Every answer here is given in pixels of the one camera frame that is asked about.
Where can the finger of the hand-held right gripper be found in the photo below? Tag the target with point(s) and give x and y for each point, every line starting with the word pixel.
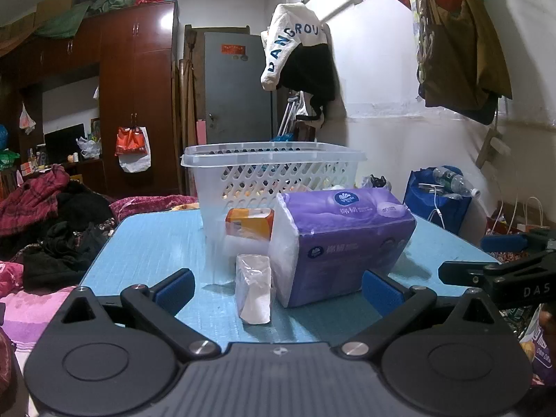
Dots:
pixel 504 243
pixel 460 271

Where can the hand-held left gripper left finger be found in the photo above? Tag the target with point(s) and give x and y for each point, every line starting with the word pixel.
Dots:
pixel 176 289

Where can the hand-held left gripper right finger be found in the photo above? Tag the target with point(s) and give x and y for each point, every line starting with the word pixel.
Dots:
pixel 382 291

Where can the purple tissue pack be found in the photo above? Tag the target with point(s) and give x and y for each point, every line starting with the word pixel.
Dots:
pixel 347 243

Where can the small clear tissue packet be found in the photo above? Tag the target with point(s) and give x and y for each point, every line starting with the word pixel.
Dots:
pixel 254 291

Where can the white medicine box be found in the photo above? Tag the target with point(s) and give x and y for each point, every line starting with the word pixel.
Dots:
pixel 243 245

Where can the orange medicine box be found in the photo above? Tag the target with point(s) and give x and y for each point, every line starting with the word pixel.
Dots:
pixel 247 223

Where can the white plastic basket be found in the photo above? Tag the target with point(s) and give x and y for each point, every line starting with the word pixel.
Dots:
pixel 260 173

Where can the purple snack bag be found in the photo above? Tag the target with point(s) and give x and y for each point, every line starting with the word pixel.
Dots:
pixel 543 356

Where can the blue bag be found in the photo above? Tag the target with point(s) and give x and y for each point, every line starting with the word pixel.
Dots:
pixel 425 213

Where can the clear water bottle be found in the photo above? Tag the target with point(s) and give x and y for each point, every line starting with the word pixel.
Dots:
pixel 451 180

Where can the pink floral blanket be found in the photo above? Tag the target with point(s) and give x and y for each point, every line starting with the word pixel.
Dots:
pixel 143 206

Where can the black clothes pile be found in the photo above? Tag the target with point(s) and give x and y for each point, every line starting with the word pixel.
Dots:
pixel 65 243

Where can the pink bed sheet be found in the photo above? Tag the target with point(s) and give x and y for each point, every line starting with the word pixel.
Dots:
pixel 26 312

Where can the orange white plastic bag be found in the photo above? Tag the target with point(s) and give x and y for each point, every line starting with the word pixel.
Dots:
pixel 130 143

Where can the pink paper sheet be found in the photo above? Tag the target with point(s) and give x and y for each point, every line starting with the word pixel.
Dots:
pixel 201 132

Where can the crumpled white plastic bag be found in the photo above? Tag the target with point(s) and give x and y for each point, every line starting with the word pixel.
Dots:
pixel 89 147

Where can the red plaid clothes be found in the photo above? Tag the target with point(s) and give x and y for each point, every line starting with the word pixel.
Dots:
pixel 30 200

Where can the black monitor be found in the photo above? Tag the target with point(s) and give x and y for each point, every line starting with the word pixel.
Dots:
pixel 63 143

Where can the olive cloth bag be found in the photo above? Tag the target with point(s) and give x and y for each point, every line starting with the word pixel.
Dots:
pixel 469 52

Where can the metal crutches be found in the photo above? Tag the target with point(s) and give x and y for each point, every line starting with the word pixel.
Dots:
pixel 286 117

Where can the grey metal door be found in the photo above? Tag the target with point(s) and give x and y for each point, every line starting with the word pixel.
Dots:
pixel 234 95

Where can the green plastic bag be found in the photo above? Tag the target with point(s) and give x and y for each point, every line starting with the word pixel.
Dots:
pixel 8 160

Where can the brown wooden wardrobe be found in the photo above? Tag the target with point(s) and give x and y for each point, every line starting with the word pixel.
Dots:
pixel 139 74

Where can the white hanging plastic bag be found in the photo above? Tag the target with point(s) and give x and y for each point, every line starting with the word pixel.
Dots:
pixel 27 121

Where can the black hanging garment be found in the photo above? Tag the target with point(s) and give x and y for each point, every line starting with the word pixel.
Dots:
pixel 312 74

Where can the blue plastic bags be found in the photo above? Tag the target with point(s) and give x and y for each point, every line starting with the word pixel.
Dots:
pixel 3 137

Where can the white lettered hoodie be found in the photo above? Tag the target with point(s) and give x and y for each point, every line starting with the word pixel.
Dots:
pixel 282 34

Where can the green cloth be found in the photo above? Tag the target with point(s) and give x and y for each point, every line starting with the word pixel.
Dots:
pixel 61 24

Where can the coloured cloth bundles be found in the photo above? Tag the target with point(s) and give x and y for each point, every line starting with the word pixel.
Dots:
pixel 126 0

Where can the cardboard box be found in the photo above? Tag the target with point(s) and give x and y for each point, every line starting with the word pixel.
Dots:
pixel 56 2

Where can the wooden wall bracket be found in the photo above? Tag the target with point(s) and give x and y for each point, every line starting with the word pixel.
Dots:
pixel 491 147

